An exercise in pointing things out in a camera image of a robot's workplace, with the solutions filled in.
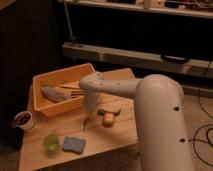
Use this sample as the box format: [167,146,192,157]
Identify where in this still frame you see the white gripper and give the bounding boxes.
[83,92,99,120]

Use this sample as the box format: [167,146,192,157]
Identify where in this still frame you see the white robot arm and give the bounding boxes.
[79,72,195,171]

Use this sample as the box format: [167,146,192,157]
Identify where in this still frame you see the green plastic cup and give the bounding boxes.
[43,134,60,153]

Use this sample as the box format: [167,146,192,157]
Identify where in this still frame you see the white cup with dark contents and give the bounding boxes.
[12,111,34,131]

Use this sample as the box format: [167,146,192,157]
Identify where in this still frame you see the green toy vegetable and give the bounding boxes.
[97,109,121,116]

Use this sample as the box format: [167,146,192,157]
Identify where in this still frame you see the orange toy fruit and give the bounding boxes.
[103,113,115,127]

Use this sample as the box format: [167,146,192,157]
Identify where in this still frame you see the wooden table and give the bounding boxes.
[18,67,140,171]

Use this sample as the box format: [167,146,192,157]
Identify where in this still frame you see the wooden utensil in bin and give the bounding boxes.
[60,85,80,89]

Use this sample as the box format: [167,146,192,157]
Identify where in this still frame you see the blue grey sponge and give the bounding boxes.
[62,136,86,154]

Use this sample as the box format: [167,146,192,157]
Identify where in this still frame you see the yellow plastic bin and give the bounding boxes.
[33,63,95,116]

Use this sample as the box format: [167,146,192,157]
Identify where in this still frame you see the grey cloth in bin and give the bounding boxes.
[41,86,70,103]

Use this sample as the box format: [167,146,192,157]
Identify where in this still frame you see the grey metal shelf rail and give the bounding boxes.
[62,42,213,78]

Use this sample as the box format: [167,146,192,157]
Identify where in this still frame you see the black cable on floor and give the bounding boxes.
[189,96,213,158]

